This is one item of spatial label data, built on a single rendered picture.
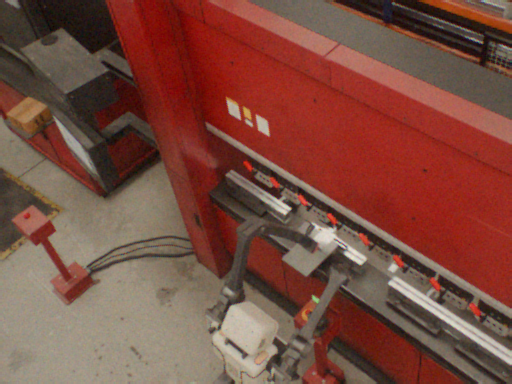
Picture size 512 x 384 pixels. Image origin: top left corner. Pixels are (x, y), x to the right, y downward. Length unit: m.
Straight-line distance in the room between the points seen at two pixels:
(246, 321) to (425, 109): 1.21
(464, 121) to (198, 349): 2.72
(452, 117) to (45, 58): 2.10
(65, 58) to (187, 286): 1.96
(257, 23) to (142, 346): 2.54
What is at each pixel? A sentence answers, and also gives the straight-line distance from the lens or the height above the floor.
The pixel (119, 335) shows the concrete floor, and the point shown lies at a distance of 4.71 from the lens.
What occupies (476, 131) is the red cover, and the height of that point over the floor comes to 2.28.
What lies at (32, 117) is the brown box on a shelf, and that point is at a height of 1.10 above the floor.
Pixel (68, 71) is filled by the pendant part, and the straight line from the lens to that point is 3.45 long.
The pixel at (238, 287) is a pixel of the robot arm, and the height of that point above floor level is 1.30.
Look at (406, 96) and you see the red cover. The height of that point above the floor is 2.29.
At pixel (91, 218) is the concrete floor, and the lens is 5.40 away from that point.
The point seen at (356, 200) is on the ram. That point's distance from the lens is 3.11.
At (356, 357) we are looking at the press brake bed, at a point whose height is 0.05.
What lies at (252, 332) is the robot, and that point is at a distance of 2.92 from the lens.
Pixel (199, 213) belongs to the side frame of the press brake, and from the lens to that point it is 4.14.
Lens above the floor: 3.91
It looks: 49 degrees down
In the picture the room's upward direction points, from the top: 10 degrees counter-clockwise
